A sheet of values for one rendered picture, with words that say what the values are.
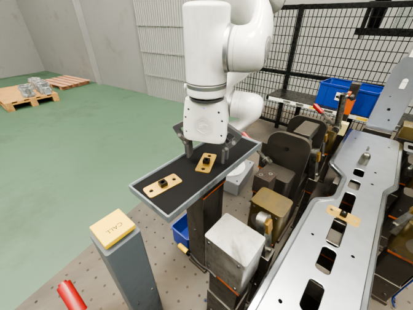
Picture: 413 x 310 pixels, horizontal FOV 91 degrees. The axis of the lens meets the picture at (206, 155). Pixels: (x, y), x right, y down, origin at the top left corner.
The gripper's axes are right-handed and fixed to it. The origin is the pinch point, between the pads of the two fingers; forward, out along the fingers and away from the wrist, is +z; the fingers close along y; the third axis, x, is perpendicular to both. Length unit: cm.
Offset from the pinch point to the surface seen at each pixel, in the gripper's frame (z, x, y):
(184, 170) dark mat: 2.6, -4.7, -4.6
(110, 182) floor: 119, 88, -133
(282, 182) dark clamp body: 10.9, 7.7, 21.1
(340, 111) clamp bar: 4, 54, 45
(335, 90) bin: 5, 93, 52
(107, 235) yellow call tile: 2.6, -25.5, -11.0
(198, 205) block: 13.8, -4.9, -0.8
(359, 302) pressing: 18.6, -16.6, 37.0
